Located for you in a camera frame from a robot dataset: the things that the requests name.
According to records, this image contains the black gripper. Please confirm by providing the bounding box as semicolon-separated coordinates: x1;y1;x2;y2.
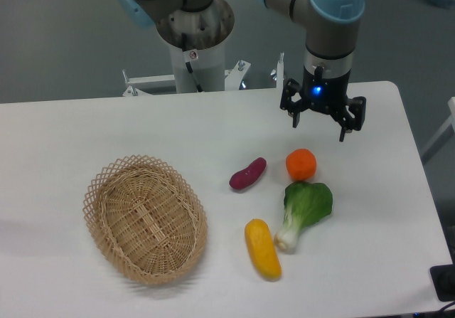
279;69;366;142

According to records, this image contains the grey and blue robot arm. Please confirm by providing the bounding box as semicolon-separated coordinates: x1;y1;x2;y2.
118;0;366;134

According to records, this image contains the yellow mango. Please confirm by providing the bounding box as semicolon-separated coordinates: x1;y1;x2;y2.
244;218;282;281

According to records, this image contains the orange fruit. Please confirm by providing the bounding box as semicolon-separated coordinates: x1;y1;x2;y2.
285;149;317;181

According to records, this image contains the green bok choy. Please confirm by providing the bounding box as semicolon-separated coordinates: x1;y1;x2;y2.
274;181;333;253

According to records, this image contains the purple sweet potato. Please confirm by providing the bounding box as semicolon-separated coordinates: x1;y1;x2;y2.
229;157;267;191

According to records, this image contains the white furniture at right edge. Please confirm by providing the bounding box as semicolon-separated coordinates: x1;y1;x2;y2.
420;97;454;164

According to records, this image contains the black device at table edge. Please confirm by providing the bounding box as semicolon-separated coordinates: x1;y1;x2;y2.
429;264;454;302

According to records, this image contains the woven wicker basket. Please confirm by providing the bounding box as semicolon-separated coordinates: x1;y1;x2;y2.
82;155;208;285

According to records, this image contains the white metal base frame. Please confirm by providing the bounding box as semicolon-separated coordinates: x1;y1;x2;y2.
122;52;286;97

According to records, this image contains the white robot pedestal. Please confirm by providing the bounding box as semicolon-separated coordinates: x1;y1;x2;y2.
155;0;235;94

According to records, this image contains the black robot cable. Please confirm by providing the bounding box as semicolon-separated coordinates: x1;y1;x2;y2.
180;32;205;93

